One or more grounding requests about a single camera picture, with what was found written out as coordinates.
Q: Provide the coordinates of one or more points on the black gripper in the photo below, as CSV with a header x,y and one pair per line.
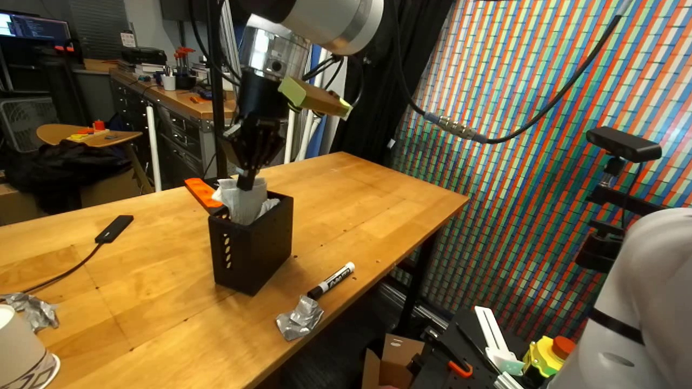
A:
x,y
260,114

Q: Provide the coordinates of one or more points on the white towel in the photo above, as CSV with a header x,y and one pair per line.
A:
x,y
246,205

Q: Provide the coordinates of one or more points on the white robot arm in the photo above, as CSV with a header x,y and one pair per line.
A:
x,y
331,21

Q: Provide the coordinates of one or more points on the black box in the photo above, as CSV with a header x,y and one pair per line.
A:
x,y
252,250

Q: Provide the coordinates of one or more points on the open cardboard box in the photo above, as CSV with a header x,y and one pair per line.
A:
x,y
401,352

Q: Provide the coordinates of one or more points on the orange flat block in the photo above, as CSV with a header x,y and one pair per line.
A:
x,y
203,191

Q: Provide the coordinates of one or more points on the black vertical pole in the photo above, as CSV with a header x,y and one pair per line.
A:
x,y
218,109

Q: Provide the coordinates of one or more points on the wooden workbench with drawers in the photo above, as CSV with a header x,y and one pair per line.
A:
x,y
196,99

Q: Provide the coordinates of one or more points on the white marker with black cap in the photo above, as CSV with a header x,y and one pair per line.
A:
x,y
333,279

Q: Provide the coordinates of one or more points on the black flat handheld device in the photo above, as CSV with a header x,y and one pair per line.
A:
x,y
113,226

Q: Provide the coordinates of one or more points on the black curtain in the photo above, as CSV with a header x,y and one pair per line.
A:
x,y
391,109

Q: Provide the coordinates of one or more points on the round wooden stool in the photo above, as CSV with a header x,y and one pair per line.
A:
x,y
73,131

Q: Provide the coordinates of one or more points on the black bag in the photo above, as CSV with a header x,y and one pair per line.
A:
x,y
57,173

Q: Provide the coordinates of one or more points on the black metal table leg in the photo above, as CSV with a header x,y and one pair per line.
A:
x,y
418,282

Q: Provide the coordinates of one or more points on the computer monitor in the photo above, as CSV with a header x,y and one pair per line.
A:
x,y
33,27

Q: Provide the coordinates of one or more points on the colourful striped backdrop panel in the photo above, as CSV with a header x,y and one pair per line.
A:
x,y
520,216

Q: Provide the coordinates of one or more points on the large white paper cup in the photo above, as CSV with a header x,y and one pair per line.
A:
x,y
18,345

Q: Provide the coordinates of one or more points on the yellow red emergency stop button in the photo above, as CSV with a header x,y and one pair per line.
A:
x,y
544,357

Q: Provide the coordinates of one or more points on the white rounded machine housing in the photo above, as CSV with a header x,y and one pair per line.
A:
x,y
649,303

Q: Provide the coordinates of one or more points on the yellow green wrist camera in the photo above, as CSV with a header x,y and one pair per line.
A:
x,y
314,97

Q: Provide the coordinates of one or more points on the white plastic bracket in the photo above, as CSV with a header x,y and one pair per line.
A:
x,y
493,336

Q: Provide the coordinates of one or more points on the black camera stand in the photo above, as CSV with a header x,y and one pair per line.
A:
x,y
613,197

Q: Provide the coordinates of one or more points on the black stereo camera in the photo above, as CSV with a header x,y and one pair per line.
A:
x,y
624,142

